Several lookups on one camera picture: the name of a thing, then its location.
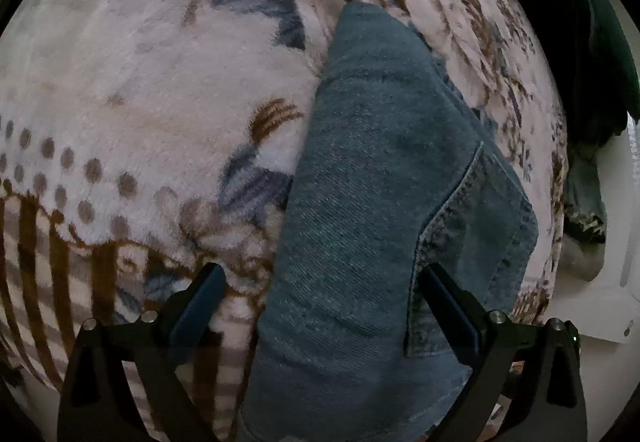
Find floral plush blanket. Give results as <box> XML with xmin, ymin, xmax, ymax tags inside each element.
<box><xmin>0</xmin><ymin>0</ymin><xmax>571</xmax><ymax>442</ymax></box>

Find white bed headboard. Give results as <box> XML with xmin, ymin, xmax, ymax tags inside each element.
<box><xmin>550</xmin><ymin>0</ymin><xmax>640</xmax><ymax>344</ymax></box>

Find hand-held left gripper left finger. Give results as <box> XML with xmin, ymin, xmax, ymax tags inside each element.
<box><xmin>56</xmin><ymin>263</ymin><xmax>227</xmax><ymax>442</ymax></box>

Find dark green quilt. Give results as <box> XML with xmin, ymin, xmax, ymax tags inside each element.
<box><xmin>477</xmin><ymin>0</ymin><xmax>640</xmax><ymax>157</ymax></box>

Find dark patterned cloth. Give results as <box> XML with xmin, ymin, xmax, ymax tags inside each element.
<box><xmin>564</xmin><ymin>149</ymin><xmax>608</xmax><ymax>243</ymax></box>

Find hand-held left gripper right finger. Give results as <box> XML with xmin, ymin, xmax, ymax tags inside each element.
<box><xmin>417</xmin><ymin>264</ymin><xmax>589</xmax><ymax>442</ymax></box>

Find grey pillow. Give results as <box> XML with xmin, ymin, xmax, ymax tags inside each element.
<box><xmin>559</xmin><ymin>232</ymin><xmax>608</xmax><ymax>283</ymax></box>

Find blue jeans pants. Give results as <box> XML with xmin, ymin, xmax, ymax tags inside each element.
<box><xmin>235</xmin><ymin>0</ymin><xmax>540</xmax><ymax>442</ymax></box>

